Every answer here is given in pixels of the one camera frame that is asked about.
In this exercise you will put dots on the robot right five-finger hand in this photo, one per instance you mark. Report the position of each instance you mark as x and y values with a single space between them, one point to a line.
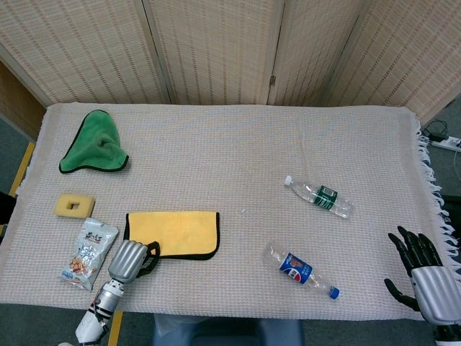
436 292

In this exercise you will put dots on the robot left five-finger hand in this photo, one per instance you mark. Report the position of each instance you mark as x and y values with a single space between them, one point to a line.
127 261

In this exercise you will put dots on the yellow cloth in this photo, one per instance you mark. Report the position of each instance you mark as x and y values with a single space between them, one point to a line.
180 230

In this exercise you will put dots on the robot left arm white silver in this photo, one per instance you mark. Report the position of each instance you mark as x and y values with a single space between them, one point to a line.
104 299

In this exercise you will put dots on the green cloth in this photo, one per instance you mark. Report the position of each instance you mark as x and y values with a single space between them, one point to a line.
97 147

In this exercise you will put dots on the white snack bag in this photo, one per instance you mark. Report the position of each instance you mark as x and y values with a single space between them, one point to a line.
88 252

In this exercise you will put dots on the yellow sponge with hole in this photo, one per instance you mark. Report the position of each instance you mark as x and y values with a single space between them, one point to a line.
63 207

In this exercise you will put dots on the blue grey robot torso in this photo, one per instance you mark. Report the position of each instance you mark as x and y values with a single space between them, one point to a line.
230 333

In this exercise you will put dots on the clear bottle blue Pepsi label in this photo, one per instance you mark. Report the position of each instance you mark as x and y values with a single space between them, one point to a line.
295 270

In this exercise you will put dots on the white woven tablecloth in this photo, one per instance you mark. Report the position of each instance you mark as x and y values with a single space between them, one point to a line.
234 162

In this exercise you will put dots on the clear bottle green label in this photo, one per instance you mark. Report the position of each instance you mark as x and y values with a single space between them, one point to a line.
326 196

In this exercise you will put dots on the white power strip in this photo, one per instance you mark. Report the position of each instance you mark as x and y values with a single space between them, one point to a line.
448 143

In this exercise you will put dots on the brown wooden board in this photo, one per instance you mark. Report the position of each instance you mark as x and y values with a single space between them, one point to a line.
18 104

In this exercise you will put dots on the woven bamboo folding screen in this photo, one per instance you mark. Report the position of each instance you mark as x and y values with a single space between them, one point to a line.
216 54

